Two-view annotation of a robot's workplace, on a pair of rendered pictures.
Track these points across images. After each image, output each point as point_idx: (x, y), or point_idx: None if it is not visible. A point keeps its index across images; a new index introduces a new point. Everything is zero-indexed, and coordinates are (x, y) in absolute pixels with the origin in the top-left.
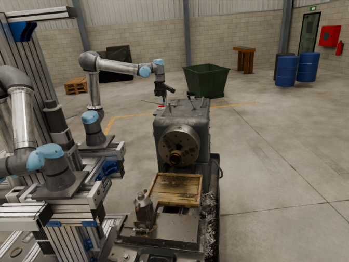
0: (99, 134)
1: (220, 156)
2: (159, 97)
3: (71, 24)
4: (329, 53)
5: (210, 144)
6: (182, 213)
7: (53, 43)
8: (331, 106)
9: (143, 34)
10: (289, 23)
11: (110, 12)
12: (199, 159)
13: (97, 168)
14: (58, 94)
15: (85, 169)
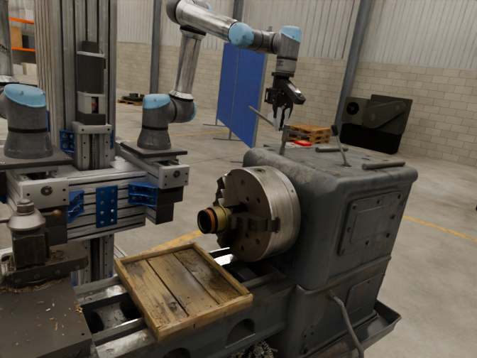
0: (155, 134)
1: (450, 348)
2: (413, 192)
3: (341, 55)
4: None
5: (445, 312)
6: (126, 326)
7: (307, 74)
8: None
9: (448, 89)
10: None
11: (407, 45)
12: (293, 272)
13: (114, 177)
14: (277, 136)
15: (102, 170)
